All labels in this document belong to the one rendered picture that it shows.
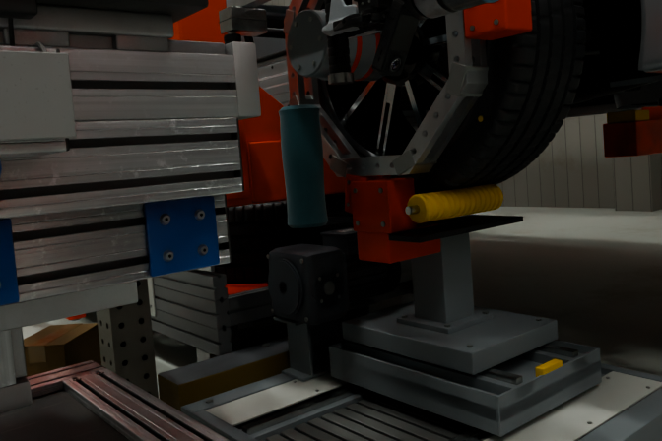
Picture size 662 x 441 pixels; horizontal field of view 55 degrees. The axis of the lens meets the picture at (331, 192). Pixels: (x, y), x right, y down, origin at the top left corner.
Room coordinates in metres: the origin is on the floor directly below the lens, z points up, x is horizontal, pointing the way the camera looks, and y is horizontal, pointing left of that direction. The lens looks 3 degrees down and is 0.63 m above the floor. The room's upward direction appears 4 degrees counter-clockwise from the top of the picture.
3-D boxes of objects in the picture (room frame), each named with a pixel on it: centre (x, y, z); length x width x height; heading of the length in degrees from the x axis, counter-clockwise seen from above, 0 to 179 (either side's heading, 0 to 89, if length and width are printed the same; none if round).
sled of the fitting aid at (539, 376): (1.44, -0.26, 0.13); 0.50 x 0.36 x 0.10; 39
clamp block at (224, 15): (1.36, 0.16, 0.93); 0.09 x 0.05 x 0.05; 129
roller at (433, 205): (1.33, -0.26, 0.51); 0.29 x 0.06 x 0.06; 129
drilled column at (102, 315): (1.58, 0.54, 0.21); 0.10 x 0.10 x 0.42; 39
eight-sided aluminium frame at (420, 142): (1.36, -0.11, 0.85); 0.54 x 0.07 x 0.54; 39
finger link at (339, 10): (1.04, -0.03, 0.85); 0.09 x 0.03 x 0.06; 48
